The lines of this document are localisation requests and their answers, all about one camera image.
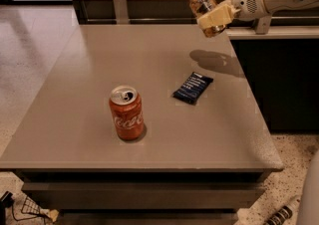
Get orange-gold soda can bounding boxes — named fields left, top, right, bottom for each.
left=189, top=0, right=226, bottom=38

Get white power strip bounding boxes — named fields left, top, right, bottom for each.
left=263, top=195, right=302, bottom=225

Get right metal wall bracket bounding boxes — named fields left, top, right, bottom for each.
left=253, top=16, right=272, bottom=35

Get dark blue snack packet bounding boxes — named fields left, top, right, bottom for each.
left=172, top=72, right=213, bottom=105

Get metal wall bracket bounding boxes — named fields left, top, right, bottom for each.
left=253, top=16, right=272, bottom=35
left=113, top=0, right=130, bottom=25

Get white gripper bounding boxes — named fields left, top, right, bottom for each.
left=197, top=0, right=266, bottom=29

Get red Coca-Cola can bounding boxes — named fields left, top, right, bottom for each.
left=109, top=86, right=144, bottom=140

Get grey drawer cabinet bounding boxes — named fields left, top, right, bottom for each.
left=1, top=25, right=283, bottom=225

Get black wire basket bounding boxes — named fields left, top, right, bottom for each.
left=11, top=194, right=48, bottom=221

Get left metal wall bracket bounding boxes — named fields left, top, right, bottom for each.
left=113, top=0, right=130, bottom=25

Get black object at floor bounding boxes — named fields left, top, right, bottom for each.
left=0, top=191, right=14, bottom=225

